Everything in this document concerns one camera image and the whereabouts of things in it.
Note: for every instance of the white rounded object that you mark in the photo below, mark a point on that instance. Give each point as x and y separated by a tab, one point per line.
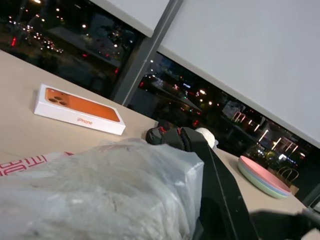
208	136

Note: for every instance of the stack of pastel plates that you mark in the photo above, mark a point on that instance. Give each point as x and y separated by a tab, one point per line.
262	172

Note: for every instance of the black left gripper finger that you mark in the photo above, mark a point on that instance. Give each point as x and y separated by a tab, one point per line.
220	195

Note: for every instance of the light blue plastic plate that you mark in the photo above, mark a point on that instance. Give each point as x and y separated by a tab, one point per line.
243	172

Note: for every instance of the translucent grey plastic bag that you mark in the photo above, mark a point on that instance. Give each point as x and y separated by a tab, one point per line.
100	195

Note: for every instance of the white plastic bag red print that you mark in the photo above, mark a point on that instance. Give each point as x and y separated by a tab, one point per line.
30	163

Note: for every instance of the white orange phone box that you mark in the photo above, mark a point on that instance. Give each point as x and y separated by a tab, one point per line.
82	108

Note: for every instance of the black object with red marks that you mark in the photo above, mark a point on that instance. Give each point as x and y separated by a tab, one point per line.
158	136

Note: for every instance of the wide white roller blind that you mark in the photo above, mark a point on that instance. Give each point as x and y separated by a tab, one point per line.
250	50

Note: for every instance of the narrow white roller blind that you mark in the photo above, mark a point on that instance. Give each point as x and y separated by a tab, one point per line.
135	13

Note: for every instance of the grey window frame post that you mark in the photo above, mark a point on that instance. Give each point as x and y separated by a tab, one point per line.
147	52

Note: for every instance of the light green plastic plate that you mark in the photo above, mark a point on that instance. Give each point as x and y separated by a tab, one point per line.
252	185

